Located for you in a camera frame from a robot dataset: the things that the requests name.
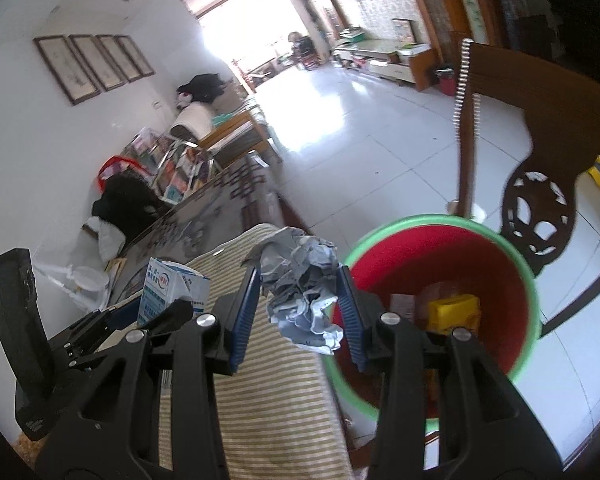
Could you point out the framed wall picture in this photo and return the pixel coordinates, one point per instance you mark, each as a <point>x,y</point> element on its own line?
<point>97,62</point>
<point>135,55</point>
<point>67,70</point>
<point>120,57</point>

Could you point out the white plastic bag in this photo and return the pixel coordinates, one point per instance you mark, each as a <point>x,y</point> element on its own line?
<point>110,237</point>

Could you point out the red bucket with green rim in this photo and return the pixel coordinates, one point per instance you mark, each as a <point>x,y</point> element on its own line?
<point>430,250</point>

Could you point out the small red waste bin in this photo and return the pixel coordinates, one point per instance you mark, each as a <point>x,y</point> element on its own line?
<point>446,82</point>

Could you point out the magazine rack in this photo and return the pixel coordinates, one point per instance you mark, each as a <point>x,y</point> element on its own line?
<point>175,175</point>

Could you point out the white sofa cushion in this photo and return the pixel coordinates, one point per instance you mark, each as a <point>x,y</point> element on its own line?
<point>195,120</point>

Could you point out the panda plush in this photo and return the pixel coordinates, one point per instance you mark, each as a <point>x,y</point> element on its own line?
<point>183,101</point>

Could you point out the yellow drink carton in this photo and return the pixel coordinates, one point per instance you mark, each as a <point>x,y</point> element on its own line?
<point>452,312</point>

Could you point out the carved wooden chair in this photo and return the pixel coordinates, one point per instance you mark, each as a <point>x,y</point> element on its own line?
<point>555,100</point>

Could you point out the red bag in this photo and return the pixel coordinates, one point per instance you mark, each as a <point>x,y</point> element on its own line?
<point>111,165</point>

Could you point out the white desk lamp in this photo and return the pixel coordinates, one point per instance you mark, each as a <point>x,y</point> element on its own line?
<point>85,280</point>

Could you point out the black bag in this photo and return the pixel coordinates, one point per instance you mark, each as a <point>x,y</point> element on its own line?
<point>202,87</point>

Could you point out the grey floral tablecloth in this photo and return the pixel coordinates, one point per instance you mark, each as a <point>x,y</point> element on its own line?
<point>215,200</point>

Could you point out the long television cabinet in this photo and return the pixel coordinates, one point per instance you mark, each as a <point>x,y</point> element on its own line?
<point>385,62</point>

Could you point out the black jacket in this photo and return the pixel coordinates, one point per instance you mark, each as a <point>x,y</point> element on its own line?
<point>130,205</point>

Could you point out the yellow striped cloth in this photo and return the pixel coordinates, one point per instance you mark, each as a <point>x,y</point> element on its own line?
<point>280,410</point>

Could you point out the small framed picture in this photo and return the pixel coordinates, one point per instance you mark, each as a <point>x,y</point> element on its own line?
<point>402,30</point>

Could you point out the silver foil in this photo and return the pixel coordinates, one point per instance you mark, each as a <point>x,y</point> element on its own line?
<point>300,290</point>

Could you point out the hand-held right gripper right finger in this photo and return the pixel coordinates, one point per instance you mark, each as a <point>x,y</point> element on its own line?
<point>355,320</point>

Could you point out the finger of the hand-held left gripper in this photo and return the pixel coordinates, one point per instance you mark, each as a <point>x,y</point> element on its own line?
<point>175,312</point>
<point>125,317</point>

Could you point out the wooden sofa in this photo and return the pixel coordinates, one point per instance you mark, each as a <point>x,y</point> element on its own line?
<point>240,130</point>

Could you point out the blue white milk carton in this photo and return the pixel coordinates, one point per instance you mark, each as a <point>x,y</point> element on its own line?
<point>165,290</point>

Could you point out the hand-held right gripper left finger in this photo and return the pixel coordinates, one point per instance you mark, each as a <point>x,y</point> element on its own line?
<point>242,320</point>

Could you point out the distant wooden chair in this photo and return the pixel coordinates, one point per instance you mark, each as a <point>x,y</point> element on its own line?
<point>306,52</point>

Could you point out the hanging scroll painting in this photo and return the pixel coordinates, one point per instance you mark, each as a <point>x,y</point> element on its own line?
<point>472,15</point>

